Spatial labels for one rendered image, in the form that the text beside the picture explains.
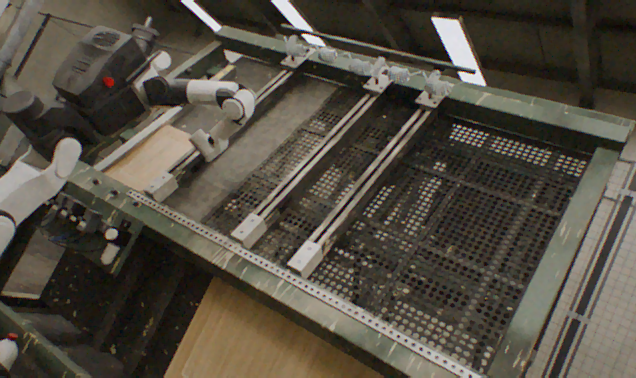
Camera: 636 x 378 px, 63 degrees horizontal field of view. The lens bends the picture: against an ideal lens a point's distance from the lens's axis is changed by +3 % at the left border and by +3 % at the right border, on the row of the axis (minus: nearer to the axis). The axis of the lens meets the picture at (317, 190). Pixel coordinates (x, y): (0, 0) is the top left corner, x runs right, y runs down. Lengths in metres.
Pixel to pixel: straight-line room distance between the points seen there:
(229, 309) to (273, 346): 0.25
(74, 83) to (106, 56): 0.15
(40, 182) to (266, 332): 0.97
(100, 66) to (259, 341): 1.16
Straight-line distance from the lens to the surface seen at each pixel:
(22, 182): 2.01
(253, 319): 2.08
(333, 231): 1.87
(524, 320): 1.72
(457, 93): 2.42
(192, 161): 2.33
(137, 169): 2.48
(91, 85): 1.96
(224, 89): 1.85
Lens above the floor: 1.05
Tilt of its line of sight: 5 degrees up
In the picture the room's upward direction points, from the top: 25 degrees clockwise
